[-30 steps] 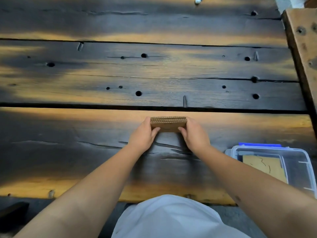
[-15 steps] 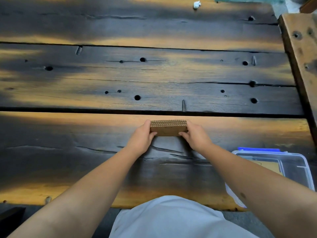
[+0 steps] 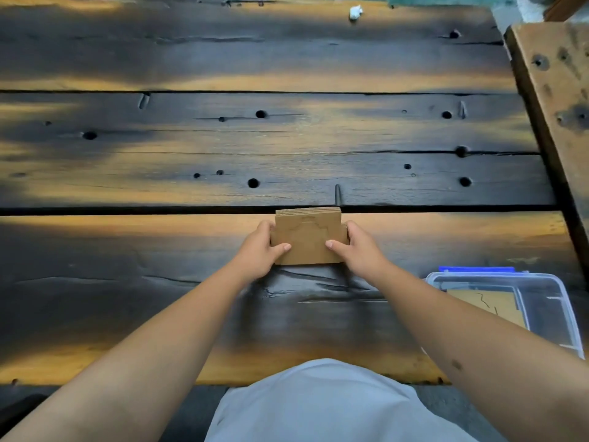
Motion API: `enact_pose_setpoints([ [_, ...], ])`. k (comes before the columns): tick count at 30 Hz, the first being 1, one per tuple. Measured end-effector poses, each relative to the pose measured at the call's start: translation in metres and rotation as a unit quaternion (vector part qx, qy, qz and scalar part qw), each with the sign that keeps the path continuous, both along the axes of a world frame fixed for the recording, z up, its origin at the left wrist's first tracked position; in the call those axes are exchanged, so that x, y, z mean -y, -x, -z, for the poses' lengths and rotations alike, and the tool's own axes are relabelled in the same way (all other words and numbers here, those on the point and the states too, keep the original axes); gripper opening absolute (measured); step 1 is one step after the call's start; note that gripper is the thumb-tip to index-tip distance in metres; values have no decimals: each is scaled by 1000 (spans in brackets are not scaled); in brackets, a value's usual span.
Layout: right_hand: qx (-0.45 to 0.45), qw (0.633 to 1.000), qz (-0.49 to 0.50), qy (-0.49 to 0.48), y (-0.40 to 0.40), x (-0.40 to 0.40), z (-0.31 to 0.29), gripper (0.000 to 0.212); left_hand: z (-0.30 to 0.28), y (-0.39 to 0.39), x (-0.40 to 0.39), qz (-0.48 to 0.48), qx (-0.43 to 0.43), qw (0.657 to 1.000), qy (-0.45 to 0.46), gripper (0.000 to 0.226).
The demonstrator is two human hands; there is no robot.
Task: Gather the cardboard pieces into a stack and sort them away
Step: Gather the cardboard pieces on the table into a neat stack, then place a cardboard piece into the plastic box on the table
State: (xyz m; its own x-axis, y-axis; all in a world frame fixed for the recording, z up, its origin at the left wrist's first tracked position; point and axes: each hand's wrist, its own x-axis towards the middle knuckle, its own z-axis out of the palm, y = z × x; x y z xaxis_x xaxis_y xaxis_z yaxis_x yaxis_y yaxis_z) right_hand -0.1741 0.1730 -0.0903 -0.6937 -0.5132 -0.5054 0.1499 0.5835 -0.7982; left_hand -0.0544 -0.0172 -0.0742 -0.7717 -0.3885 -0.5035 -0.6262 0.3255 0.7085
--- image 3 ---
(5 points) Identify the stack of brown cardboard pieces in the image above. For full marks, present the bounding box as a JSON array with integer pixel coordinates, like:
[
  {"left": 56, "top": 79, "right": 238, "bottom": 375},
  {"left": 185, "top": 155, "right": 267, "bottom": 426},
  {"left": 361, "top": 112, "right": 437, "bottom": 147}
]
[{"left": 270, "top": 207, "right": 349, "bottom": 266}]

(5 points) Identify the person's left hand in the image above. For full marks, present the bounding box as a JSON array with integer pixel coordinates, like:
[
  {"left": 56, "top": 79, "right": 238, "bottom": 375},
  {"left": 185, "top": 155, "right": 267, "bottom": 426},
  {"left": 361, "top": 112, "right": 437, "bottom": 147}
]
[{"left": 230, "top": 220, "right": 292, "bottom": 281}]

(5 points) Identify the person's right forearm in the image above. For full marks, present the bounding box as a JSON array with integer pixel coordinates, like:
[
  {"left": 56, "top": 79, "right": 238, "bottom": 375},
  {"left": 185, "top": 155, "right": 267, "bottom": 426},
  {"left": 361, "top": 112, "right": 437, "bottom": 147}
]
[{"left": 368, "top": 263, "right": 589, "bottom": 442}]

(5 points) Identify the wooden bench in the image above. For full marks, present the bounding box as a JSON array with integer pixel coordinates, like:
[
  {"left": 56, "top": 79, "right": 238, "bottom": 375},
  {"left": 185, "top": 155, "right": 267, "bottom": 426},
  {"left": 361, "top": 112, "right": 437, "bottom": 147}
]
[{"left": 505, "top": 22, "right": 589, "bottom": 267}]

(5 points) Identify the blue plastic lid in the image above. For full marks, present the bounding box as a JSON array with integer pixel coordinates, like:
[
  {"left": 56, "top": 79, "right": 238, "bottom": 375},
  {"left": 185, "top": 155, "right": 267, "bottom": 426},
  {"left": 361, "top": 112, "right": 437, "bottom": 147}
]
[{"left": 438, "top": 266, "right": 516, "bottom": 273}]

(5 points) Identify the person's white shirt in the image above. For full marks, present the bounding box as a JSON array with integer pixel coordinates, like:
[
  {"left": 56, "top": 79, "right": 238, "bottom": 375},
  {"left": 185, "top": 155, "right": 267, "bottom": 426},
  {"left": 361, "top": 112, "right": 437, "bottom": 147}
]
[{"left": 204, "top": 358, "right": 479, "bottom": 442}]

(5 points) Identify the brown cardboard sheet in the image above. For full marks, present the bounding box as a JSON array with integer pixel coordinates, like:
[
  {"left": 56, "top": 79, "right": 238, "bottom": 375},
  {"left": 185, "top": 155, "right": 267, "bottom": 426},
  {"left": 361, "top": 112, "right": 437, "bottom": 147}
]
[{"left": 446, "top": 289, "right": 526, "bottom": 328}]

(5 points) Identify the person's left forearm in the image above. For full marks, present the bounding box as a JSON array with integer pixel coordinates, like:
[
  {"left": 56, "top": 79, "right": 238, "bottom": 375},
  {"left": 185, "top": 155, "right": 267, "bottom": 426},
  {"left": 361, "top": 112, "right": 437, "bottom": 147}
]
[{"left": 0, "top": 261, "right": 258, "bottom": 442}]

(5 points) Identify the person's right hand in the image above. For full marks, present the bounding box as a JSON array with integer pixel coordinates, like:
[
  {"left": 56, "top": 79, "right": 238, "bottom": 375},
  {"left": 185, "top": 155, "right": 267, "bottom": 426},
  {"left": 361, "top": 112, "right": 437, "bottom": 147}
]
[{"left": 325, "top": 221, "right": 392, "bottom": 280}]

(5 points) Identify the clear plastic storage box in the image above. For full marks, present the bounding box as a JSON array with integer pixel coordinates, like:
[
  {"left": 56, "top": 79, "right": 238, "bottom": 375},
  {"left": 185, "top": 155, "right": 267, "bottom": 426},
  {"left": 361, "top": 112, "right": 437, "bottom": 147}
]
[{"left": 421, "top": 271, "right": 585, "bottom": 360}]

